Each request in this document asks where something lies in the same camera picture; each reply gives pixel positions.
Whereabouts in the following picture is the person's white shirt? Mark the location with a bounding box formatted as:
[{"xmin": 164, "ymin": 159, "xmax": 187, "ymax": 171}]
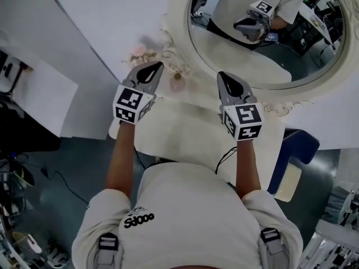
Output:
[{"xmin": 71, "ymin": 161, "xmax": 304, "ymax": 269}]

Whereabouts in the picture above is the person's left forearm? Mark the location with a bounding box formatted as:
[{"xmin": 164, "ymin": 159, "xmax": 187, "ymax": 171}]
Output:
[{"xmin": 105, "ymin": 120, "xmax": 136, "ymax": 205}]

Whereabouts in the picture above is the white oval ornate mirror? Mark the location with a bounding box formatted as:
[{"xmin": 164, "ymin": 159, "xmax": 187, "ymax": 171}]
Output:
[{"xmin": 159, "ymin": 0, "xmax": 357, "ymax": 118}]

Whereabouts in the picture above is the white vanity table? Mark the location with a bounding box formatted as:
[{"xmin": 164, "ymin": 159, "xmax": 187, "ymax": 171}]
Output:
[{"xmin": 107, "ymin": 88, "xmax": 287, "ymax": 191}]

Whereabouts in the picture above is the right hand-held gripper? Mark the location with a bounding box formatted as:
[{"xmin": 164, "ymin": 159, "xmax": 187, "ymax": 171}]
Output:
[{"xmin": 217, "ymin": 71, "xmax": 266, "ymax": 142}]

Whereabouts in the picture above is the blue chair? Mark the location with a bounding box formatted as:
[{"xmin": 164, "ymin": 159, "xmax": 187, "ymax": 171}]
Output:
[{"xmin": 267, "ymin": 128, "xmax": 321, "ymax": 203}]

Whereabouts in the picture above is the grey backpack strap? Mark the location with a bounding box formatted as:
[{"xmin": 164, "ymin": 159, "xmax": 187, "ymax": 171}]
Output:
[
  {"xmin": 97, "ymin": 232, "xmax": 125, "ymax": 269},
  {"xmin": 259, "ymin": 227, "xmax": 292, "ymax": 269}
]

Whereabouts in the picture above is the white shelf unit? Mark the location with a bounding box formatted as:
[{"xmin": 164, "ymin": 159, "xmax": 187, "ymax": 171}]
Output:
[{"xmin": 0, "ymin": 0, "xmax": 124, "ymax": 140}]

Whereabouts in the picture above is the person's right forearm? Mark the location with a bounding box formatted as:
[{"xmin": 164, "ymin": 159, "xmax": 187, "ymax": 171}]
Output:
[{"xmin": 234, "ymin": 138, "xmax": 264, "ymax": 201}]

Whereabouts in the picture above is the pink flower bouquet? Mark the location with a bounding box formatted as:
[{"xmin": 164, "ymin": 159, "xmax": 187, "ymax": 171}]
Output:
[{"xmin": 122, "ymin": 44, "xmax": 170, "ymax": 67}]

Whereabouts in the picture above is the black floor cable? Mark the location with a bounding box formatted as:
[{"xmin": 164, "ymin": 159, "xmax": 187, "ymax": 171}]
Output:
[{"xmin": 40, "ymin": 166, "xmax": 91, "ymax": 207}]

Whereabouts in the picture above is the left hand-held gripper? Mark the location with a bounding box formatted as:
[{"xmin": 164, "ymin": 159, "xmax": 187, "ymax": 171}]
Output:
[{"xmin": 112, "ymin": 61, "xmax": 165, "ymax": 126}]

